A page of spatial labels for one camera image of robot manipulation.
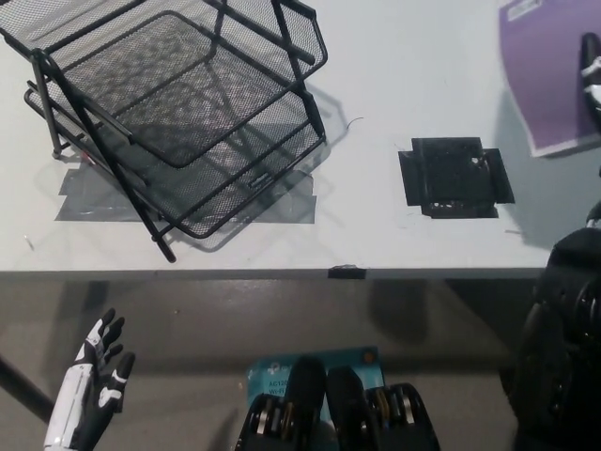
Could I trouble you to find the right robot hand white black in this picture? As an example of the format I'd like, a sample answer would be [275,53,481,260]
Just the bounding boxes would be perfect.
[579,32,601,117]

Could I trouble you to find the spiral notebook purple brown covers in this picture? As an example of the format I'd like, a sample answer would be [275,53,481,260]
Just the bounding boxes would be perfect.
[497,0,601,159]

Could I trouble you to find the black mesh file tray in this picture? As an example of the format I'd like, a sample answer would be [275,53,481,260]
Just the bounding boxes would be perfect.
[0,0,329,263]

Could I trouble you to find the grey tape patch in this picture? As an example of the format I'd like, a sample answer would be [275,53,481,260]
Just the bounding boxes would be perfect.
[54,167,318,226]

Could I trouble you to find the black tape square patch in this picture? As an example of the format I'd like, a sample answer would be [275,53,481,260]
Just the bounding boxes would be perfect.
[397,136,516,220]

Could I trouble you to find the teal cardboard box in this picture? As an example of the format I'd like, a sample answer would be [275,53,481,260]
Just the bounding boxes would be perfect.
[246,346,382,419]

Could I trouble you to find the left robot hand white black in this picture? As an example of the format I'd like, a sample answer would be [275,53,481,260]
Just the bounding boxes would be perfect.
[42,308,137,447]

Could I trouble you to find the dark table leg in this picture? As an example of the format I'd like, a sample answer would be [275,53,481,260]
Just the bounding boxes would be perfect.
[0,351,55,424]

